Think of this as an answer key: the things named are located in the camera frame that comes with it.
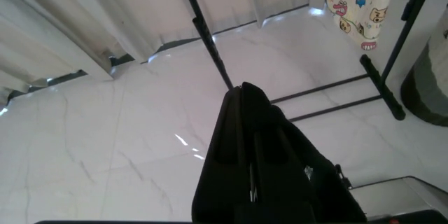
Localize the black garment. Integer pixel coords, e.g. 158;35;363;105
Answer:
269;104;368;223

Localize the cream printed garment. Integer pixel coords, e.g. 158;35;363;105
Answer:
314;0;400;52

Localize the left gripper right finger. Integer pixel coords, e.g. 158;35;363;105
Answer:
240;82;316;222

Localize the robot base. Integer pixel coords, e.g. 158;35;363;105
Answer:
334;163;448;223

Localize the black clothes rack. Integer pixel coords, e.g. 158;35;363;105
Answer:
176;0;441;122

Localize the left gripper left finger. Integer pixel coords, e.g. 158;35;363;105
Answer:
191;86;253;222

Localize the white curtain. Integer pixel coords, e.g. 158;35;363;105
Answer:
0;0;312;105

